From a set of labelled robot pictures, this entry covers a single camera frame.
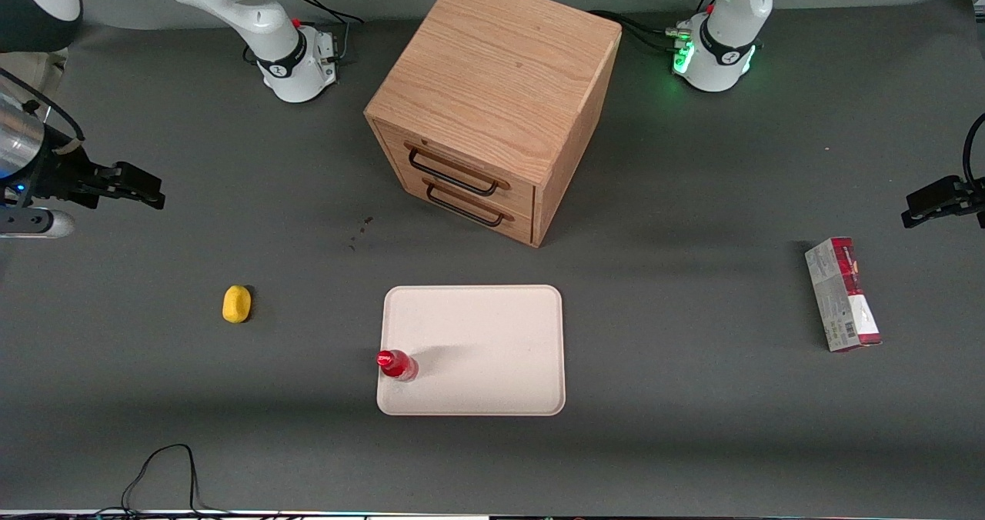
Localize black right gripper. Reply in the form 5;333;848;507
22;143;167;210

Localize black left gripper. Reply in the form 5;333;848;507
901;175;985;229

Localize red-capped coke bottle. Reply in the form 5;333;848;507
376;349;419;382

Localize beige rectangular tray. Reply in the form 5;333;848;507
376;285;566;417

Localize red plaid cardboard box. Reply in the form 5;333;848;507
804;236;883;353

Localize yellow toy lemon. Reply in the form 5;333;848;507
222;285;252;325

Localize wooden drawer with larger front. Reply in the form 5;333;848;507
373;118;537;215

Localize wooden two-drawer cabinet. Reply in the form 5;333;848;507
364;0;623;248

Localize wooden drawer with smaller front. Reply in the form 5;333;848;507
382;162;537;246

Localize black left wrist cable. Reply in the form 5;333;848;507
961;112;985;190

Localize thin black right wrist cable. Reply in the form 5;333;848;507
0;66;85;155

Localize black right arm base cable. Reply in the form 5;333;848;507
245;0;364;67

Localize thin black looped cable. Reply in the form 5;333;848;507
122;444;232;517

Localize long black drawer handle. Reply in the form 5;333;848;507
406;145;510;197

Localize thick black left base cable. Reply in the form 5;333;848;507
589;10;683;42
616;24;683;54

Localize short black drawer handle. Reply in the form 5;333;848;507
425;180;513;227

